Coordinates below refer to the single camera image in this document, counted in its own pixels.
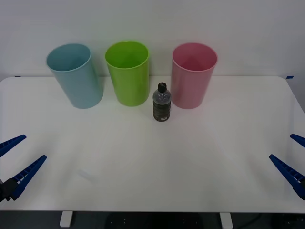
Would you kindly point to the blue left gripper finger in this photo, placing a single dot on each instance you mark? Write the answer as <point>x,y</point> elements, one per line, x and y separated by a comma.
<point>26,175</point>
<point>9,144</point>

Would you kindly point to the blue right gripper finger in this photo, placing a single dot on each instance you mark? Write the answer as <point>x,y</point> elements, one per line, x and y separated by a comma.
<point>299,140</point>
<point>291,175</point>

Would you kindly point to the dark bottle with black cap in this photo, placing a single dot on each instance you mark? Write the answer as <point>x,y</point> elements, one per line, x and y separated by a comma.
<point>161,107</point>

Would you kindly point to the white table leg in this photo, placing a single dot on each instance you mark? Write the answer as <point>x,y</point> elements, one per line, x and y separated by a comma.
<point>65,219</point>
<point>226,220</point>

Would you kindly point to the pale blue plastic bin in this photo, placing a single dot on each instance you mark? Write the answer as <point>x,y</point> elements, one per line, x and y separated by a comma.
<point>78,90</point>

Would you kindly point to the pink plastic bin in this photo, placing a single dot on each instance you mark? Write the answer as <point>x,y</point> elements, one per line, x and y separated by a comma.
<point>190,88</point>

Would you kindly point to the green plastic bin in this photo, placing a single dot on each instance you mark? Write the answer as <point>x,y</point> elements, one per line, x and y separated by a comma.
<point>131,88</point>

